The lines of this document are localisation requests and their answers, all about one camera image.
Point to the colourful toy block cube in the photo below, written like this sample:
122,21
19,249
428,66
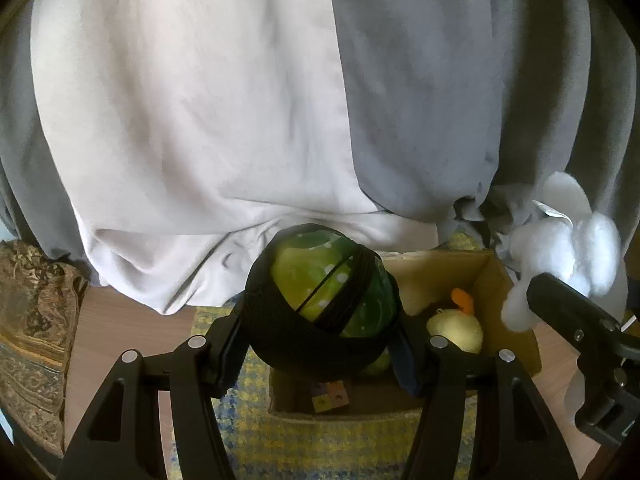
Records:
329,396

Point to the yellow and blue woven mat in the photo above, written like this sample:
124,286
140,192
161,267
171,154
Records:
320,450

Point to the brown patterned cloth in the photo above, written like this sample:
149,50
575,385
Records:
35,340

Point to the white plush toy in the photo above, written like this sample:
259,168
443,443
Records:
560,245

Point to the yellow plush duck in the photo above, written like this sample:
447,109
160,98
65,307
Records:
457,330

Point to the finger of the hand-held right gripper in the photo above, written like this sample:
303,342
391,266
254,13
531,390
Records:
565,305

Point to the green ball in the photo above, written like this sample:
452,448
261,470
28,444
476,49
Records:
320,290

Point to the white curtain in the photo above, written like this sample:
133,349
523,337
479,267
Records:
190,135

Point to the brown cardboard box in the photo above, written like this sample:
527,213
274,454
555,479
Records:
505,310

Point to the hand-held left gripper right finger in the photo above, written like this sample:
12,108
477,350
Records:
406,372

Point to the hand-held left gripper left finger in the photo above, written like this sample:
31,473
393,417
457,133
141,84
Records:
229,360

